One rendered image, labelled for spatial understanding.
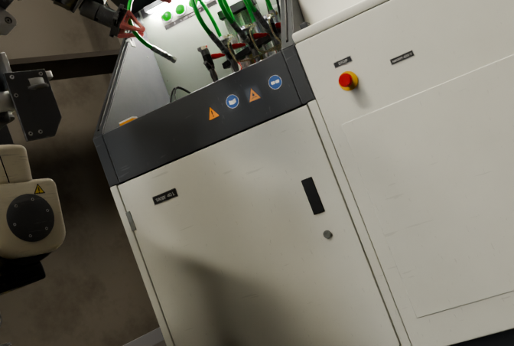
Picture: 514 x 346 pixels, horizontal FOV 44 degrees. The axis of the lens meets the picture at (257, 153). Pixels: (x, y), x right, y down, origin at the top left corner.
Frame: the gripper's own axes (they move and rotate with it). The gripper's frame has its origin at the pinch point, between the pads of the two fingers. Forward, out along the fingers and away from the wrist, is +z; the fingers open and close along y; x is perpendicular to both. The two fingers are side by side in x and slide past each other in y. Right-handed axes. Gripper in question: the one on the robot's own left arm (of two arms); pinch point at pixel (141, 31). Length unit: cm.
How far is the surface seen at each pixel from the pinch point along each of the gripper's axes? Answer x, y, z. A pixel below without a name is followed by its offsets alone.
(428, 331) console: 67, -23, 101
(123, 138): 34.5, 6.6, 8.4
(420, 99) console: 21, -49, 75
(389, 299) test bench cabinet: 62, -20, 90
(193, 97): 23.5, -12.7, 22.5
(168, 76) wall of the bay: -15.1, 39.7, 12.2
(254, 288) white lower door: 65, 2, 59
